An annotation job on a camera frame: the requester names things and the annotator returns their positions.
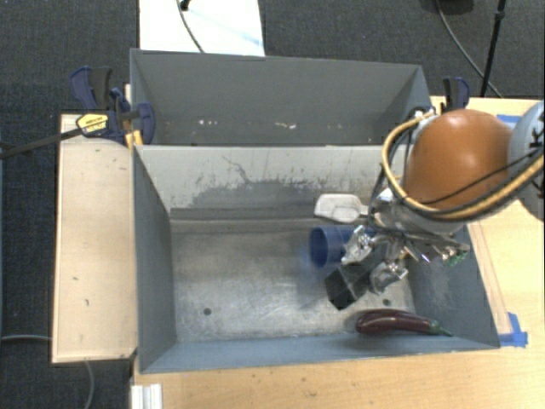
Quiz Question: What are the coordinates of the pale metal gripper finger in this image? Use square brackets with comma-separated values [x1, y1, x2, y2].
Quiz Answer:
[339, 224, 378, 267]
[347, 260, 409, 298]

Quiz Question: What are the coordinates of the blue plastic cup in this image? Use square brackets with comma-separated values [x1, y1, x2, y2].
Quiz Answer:
[308, 224, 359, 270]

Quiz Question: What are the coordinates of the white and grey plastic object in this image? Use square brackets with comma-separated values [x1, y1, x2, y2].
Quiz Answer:
[313, 193, 368, 223]

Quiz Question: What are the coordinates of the black box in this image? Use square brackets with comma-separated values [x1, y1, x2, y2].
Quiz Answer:
[324, 264, 372, 311]

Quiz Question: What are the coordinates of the purple toy eggplant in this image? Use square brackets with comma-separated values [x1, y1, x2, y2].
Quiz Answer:
[355, 308, 454, 338]

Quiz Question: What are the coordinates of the grey metal bin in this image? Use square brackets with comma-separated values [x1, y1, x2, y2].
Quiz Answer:
[129, 48, 502, 375]

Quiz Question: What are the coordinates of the pale wood board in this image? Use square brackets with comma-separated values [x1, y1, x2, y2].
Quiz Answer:
[51, 112, 140, 364]

